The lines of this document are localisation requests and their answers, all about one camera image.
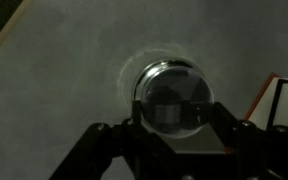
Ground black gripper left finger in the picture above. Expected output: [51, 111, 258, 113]
[48, 99, 185, 180]

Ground round silver lid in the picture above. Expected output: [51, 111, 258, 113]
[139, 64, 216, 140]

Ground red-edged white object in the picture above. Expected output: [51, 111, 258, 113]
[243, 72, 288, 122]

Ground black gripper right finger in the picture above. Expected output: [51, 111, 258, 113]
[157, 102, 288, 180]

